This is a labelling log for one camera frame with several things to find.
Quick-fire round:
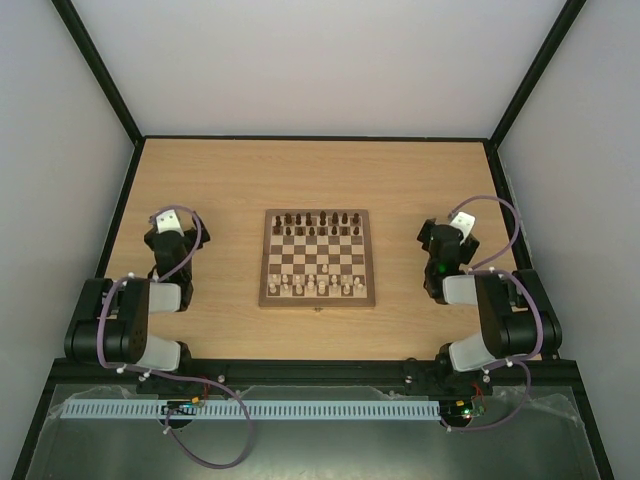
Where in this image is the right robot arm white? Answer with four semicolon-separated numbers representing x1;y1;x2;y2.
417;213;562;392

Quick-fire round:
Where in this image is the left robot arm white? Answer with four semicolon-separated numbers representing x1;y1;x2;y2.
64;226;210;372

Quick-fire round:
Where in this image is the wooden chess board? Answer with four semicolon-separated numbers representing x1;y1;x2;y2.
258;209;376;310

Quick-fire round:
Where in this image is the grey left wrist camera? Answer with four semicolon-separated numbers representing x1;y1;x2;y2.
150;209;184;236

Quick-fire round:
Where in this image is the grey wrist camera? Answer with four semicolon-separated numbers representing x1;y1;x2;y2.
449;211;476;244
150;209;184;236

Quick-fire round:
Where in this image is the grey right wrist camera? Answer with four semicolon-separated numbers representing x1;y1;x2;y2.
449;211;476;244

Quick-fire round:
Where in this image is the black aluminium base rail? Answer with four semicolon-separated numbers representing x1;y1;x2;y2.
49;358;581;396

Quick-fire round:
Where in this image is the light blue cable duct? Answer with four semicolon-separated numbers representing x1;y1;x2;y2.
60;399;441;421

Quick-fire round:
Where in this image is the black frame post left rear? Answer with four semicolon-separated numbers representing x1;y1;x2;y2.
51;0;143;145

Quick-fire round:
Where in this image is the black frame post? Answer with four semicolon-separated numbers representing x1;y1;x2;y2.
51;0;143;145
488;0;587;150

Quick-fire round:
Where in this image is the black frame post right rear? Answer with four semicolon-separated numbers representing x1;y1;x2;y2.
488;0;587;150

